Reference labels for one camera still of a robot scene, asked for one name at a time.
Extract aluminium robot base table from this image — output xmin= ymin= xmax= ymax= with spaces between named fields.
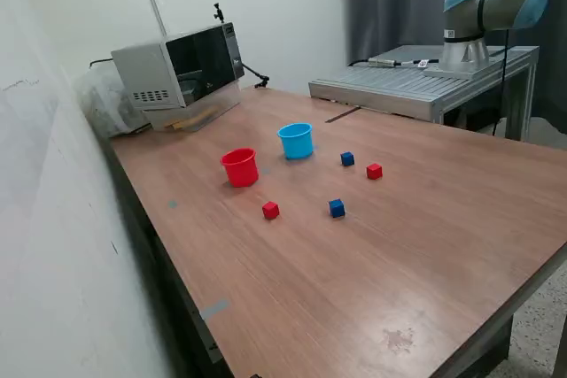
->
xmin=308 ymin=44 xmax=540 ymax=143

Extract blue plastic cup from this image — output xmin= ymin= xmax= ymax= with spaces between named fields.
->
xmin=276 ymin=122 xmax=315 ymax=161

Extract red plastic cup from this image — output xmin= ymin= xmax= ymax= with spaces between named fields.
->
xmin=220 ymin=147 xmax=260 ymax=189

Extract yellow wooden sticks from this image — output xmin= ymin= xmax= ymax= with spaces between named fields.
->
xmin=162 ymin=105 xmax=221 ymax=131

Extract grey tape strip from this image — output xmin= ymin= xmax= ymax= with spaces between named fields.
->
xmin=198 ymin=299 xmax=230 ymax=321

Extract silver microwave oven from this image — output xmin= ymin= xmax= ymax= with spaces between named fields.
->
xmin=110 ymin=21 xmax=245 ymax=112

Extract grey plastic bag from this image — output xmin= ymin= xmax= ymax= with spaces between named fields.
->
xmin=73 ymin=63 xmax=151 ymax=140

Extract white thin rod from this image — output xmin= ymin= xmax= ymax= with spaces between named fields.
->
xmin=149 ymin=0 xmax=168 ymax=38

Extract black hanging cable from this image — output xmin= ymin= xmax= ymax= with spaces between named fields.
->
xmin=490 ymin=27 xmax=510 ymax=136

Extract dark table frame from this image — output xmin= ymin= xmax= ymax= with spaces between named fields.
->
xmin=431 ymin=258 xmax=567 ymax=378

